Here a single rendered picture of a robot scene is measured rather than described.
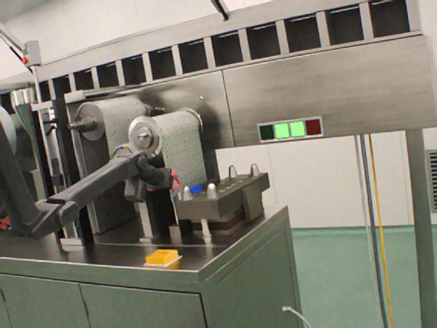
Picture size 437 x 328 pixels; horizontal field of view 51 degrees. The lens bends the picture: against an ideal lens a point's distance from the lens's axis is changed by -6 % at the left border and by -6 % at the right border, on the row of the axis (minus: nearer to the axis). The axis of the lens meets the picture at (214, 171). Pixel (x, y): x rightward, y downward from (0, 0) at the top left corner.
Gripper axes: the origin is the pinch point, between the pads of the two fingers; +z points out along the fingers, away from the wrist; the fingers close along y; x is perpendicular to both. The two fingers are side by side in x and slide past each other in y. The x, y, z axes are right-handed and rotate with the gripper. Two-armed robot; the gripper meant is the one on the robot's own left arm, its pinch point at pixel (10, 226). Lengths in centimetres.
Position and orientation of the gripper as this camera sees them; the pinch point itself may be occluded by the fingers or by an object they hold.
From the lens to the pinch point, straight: 172.8
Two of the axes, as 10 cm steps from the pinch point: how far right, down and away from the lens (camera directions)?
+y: -9.1, 1.0, 4.0
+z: 3.3, 7.5, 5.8
